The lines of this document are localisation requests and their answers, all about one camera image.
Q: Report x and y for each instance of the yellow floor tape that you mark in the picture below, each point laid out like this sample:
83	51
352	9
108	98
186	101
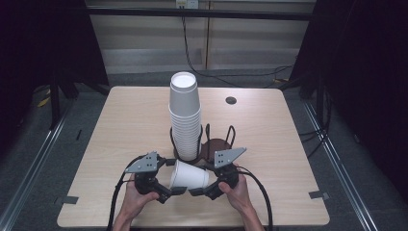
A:
44	101

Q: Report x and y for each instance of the black metal stand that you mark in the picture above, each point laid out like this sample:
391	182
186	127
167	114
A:
54	102

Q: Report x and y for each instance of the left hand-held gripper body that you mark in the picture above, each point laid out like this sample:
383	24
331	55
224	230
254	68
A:
146	165

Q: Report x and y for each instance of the black curtain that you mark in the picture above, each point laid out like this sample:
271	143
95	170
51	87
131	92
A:
41	38
362	64

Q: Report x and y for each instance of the white wall power outlet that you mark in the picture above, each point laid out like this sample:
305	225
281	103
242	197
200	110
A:
187	4

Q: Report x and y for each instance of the single white paper cup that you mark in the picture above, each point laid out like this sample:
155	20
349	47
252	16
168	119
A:
189	176

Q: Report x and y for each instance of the grey tape strip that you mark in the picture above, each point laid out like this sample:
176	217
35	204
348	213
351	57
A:
66	200
319	195

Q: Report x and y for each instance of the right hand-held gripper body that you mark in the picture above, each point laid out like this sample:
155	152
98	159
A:
226	160

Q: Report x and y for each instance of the person's right hand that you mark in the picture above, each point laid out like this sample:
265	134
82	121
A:
237	195

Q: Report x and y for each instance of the person's left hand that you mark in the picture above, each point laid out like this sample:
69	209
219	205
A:
138	202

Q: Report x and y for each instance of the metal floor rail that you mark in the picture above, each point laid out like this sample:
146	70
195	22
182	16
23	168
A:
343	173
29	170

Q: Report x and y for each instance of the black horizontal bar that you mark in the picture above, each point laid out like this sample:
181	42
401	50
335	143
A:
198	13

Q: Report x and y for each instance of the stack of white paper cups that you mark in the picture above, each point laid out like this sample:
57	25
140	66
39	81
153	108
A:
185	109

